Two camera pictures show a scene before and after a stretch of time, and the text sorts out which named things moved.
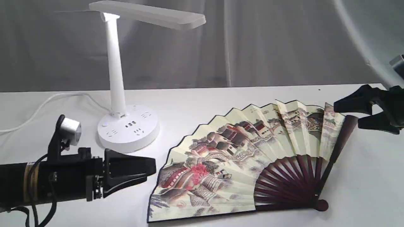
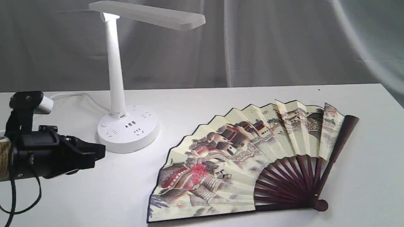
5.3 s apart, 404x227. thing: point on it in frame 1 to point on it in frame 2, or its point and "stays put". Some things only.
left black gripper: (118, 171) to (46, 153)
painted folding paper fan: (275, 155) stays put
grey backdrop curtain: (48, 45) stays put
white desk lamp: (127, 129) stays put
